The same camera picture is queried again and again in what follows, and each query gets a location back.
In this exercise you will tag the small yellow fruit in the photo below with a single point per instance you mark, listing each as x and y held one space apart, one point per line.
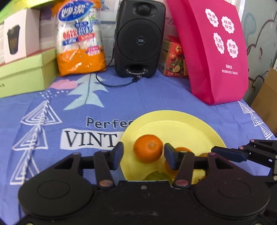
204 155

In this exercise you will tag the light green shoe box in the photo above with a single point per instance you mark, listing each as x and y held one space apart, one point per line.
33 73

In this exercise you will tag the white coffee cup box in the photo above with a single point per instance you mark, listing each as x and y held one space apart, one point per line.
21 34

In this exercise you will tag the blue printed tablecloth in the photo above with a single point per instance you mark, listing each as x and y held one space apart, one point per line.
82 113

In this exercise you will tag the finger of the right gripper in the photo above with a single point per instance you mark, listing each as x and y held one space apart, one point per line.
233 155

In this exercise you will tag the orange paper cup pack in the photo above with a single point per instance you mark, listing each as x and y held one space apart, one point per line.
79 47

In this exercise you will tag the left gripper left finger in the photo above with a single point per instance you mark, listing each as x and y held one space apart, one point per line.
104 162

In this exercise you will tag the bright green gift box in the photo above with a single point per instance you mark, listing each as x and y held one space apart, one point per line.
17 5

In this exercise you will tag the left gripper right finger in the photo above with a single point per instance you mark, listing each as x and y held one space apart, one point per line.
183 162

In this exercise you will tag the yellow plastic plate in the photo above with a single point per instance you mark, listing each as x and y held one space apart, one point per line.
177 128

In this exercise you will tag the red tomato juice carton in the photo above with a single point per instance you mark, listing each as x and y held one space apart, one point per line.
172 61

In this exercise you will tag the pink tote bag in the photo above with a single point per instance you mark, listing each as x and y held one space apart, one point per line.
215 53

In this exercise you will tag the black speaker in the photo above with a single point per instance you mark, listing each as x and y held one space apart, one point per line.
138 38

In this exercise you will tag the cardboard box at right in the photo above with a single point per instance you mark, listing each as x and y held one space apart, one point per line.
265 103

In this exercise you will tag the green lime fruit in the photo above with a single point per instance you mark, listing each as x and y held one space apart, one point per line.
158 176

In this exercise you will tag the orange tangerine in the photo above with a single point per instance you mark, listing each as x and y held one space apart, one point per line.
171 172
148 148

